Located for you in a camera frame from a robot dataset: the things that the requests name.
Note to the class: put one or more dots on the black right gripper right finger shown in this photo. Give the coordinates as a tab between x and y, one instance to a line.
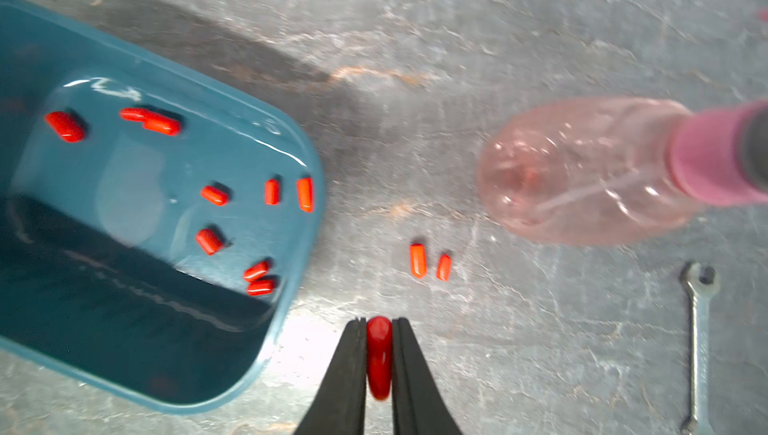
418	407

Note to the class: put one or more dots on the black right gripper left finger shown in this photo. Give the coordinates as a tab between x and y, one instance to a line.
339	404

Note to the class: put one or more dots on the red sleeve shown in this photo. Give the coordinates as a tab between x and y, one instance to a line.
444	267
418	260
379	356

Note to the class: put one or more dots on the teal plastic storage box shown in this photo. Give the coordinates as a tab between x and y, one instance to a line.
101	276

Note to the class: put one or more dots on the red sleeve nine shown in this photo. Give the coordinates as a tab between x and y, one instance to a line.
261	287

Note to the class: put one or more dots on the red sleeve eight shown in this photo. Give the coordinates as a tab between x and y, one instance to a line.
257	271

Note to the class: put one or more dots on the red sleeve seven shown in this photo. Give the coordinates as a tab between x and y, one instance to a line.
209	241

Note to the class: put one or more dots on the red sleeve six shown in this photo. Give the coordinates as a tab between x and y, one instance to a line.
305	194

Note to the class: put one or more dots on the red sleeve five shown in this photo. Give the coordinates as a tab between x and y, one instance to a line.
272	192

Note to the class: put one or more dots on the red sleeve four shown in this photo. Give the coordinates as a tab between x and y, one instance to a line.
215	195

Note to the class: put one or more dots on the silver open-end wrench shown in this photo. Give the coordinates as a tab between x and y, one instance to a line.
702	284

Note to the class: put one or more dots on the red sleeve one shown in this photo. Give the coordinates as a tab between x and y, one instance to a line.
162	124

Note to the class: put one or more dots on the red sleeve two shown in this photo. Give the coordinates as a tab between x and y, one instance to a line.
137	114

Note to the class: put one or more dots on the red sleeve three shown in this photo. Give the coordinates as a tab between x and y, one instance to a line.
67	126

